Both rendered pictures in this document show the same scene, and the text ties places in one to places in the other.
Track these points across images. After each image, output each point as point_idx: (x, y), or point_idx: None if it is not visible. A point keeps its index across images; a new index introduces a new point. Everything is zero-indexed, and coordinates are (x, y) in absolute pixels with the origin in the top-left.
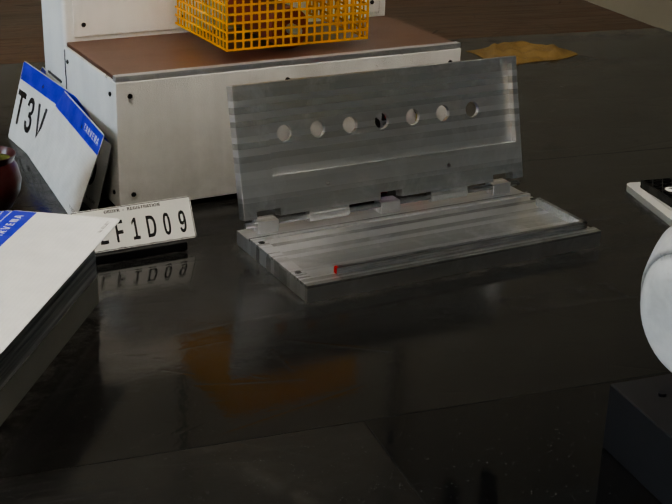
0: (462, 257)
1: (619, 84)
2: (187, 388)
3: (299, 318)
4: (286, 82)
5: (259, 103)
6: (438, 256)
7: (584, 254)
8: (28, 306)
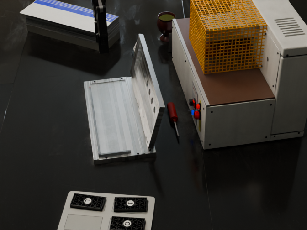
0: (88, 117)
1: None
2: (47, 60)
3: (75, 83)
4: (141, 45)
5: (138, 44)
6: (91, 112)
7: (89, 157)
8: (50, 18)
